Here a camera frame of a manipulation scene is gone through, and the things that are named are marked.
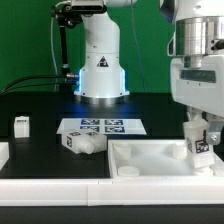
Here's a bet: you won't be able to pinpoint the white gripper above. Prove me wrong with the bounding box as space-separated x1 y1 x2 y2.
170 55 224 145

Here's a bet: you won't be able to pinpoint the white square tabletop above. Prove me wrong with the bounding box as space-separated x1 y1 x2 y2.
106 138 224 181

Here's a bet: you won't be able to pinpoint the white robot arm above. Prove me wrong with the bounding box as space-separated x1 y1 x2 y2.
51 0 224 145

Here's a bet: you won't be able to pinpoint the white tag sheet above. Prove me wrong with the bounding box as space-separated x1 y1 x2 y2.
57 118 146 135

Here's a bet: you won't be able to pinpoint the white front fence rail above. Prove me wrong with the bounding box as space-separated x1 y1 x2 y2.
0 177 224 206

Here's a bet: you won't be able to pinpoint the white fence rail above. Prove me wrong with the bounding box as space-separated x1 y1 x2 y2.
0 177 224 206
0 142 9 170

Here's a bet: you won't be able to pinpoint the black cables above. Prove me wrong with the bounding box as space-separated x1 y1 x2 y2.
0 73 81 98

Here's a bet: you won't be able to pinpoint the white left fence rail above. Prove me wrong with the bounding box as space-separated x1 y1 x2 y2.
0 142 9 170

